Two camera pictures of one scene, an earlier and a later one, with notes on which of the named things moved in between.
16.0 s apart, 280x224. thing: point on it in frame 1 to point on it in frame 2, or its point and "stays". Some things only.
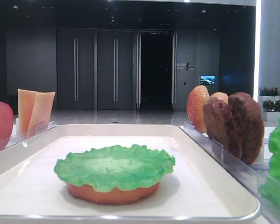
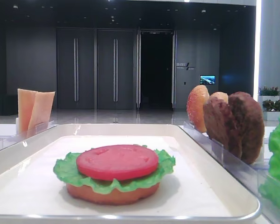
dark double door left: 75,68 stays
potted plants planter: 269,98 stays
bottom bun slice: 114,196 stays
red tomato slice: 2,122 to 114,162
